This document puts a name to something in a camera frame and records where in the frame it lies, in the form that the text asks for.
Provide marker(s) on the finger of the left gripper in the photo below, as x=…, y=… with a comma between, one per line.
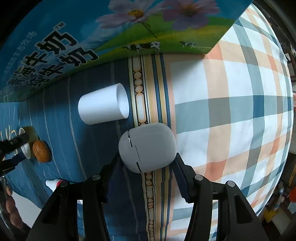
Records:
x=9, y=165
x=7, y=146

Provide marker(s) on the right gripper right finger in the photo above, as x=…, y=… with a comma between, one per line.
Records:
x=194, y=188

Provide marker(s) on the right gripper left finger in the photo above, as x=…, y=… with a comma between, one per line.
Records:
x=98, y=185

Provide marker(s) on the silver round tin lid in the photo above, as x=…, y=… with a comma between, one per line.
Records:
x=26, y=150

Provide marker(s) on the brown walnut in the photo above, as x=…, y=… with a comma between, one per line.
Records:
x=42, y=151

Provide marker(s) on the white green squeeze bottle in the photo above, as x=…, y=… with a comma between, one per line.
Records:
x=53, y=184

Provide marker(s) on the white earbud case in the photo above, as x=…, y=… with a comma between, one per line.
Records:
x=147, y=148

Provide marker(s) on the white paper cup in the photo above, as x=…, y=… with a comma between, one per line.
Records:
x=104, y=105

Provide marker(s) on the blue striped bed sheet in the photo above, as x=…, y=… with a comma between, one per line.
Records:
x=139, y=206

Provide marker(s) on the plaid checked blanket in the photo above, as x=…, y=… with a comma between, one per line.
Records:
x=232, y=113

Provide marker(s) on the open cardboard box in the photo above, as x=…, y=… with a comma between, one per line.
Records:
x=43, y=41

